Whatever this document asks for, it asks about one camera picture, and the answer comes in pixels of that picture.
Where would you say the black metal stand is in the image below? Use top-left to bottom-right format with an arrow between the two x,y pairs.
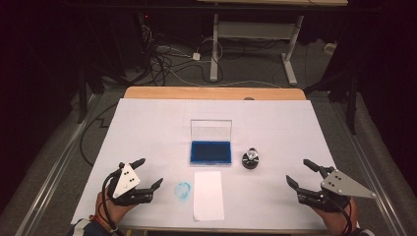
304,63 -> 362,136
76,63 -> 109,125

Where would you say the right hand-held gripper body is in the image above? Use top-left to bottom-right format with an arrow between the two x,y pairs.
296,165 -> 378,212

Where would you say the tangle of black floor cables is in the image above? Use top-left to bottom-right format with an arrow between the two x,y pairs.
139,23 -> 227,87

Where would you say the white metal frame desk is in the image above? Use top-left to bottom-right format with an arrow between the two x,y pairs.
196,0 -> 349,87

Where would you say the person's left hand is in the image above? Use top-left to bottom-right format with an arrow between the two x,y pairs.
94,191 -> 136,231

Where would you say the black round stamp cap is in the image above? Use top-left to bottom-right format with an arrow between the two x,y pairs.
241,157 -> 260,171

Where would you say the white paper sheet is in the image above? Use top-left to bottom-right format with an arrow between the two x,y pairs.
192,170 -> 226,222

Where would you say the person's right hand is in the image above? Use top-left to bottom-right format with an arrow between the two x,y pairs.
313,196 -> 360,236

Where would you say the white floor cable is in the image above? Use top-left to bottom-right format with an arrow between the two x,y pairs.
168,67 -> 283,89

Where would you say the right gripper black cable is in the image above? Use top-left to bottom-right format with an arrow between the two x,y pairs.
328,193 -> 354,236

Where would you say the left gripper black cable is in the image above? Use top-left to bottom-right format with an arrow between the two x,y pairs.
100,168 -> 127,236

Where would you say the black equipment with red light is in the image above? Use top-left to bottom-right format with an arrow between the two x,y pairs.
137,11 -> 155,72

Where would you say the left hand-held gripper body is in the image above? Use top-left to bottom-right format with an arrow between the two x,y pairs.
107,161 -> 155,207

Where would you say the aluminium floor rail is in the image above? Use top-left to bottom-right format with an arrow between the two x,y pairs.
14,92 -> 101,236
328,99 -> 409,236

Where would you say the white box on floor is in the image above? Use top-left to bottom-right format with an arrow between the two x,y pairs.
323,42 -> 338,56

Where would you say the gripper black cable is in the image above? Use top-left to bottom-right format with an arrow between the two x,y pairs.
328,193 -> 354,236
100,168 -> 127,236

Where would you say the thin black floor cable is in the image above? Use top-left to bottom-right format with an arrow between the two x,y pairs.
79,101 -> 120,167

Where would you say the large white table cover sheet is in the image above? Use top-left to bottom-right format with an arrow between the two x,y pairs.
71,97 -> 362,232

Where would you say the blue ink pad clear case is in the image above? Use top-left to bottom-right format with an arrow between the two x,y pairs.
189,118 -> 234,167

